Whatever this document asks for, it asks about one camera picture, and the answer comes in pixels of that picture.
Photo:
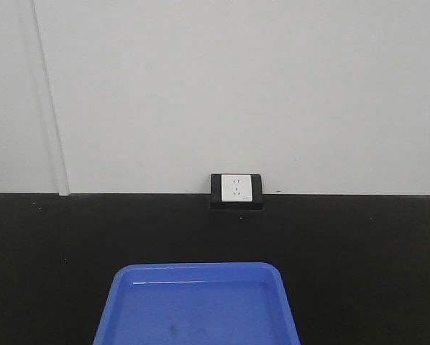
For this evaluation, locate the blue plastic tray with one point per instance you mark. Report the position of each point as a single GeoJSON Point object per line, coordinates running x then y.
{"type": "Point", "coordinates": [197, 303]}

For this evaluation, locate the black socket mounting box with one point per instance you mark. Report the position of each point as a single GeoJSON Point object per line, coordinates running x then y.
{"type": "Point", "coordinates": [217, 204]}

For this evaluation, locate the white wall power socket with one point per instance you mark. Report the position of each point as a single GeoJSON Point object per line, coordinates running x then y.
{"type": "Point", "coordinates": [236, 188]}

